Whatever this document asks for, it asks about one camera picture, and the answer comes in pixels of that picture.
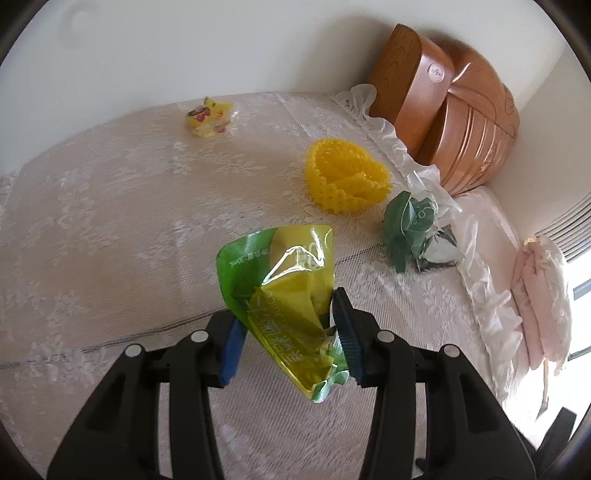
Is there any round white wall cover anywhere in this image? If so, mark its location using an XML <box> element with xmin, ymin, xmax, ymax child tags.
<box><xmin>69</xmin><ymin>4</ymin><xmax>100</xmax><ymax>33</ymax></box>

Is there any white lace tablecloth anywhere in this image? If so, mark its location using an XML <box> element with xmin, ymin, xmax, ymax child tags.
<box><xmin>0</xmin><ymin>83</ymin><xmax>525</xmax><ymax>480</ymax></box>

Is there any green yellow juice pouch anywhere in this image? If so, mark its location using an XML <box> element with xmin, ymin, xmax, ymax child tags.
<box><xmin>216</xmin><ymin>224</ymin><xmax>352</xmax><ymax>403</ymax></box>

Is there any pink bed sheet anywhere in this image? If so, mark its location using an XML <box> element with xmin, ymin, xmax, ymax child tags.
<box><xmin>452</xmin><ymin>185</ymin><xmax>568</xmax><ymax>444</ymax></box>

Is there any black white snack packet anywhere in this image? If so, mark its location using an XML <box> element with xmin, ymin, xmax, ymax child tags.
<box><xmin>418</xmin><ymin>226</ymin><xmax>460</xmax><ymax>273</ymax></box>

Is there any carved wooden headboard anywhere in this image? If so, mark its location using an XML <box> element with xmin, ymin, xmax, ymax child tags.
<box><xmin>367</xmin><ymin>23</ymin><xmax>522</xmax><ymax>198</ymax></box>

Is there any pink folded pillow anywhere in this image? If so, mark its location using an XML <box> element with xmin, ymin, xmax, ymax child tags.
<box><xmin>510</xmin><ymin>235</ymin><xmax>573</xmax><ymax>370</ymax></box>

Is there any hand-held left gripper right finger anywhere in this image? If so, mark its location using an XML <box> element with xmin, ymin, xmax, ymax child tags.
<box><xmin>331</xmin><ymin>286</ymin><xmax>539</xmax><ymax>480</ymax></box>

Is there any dark green plastic wrapper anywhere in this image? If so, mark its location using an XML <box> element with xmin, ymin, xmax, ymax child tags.
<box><xmin>384</xmin><ymin>190</ymin><xmax>439</xmax><ymax>274</ymax></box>

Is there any yellow foam fruit net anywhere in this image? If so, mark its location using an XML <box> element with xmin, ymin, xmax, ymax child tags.
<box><xmin>305</xmin><ymin>137</ymin><xmax>393</xmax><ymax>214</ymax></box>

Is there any yellow candy wrapper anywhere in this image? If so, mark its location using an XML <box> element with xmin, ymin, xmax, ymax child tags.
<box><xmin>185</xmin><ymin>96</ymin><xmax>236</xmax><ymax>139</ymax></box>

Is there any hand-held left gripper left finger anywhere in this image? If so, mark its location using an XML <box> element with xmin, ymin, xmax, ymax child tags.
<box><xmin>46</xmin><ymin>314</ymin><xmax>247</xmax><ymax>480</ymax></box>

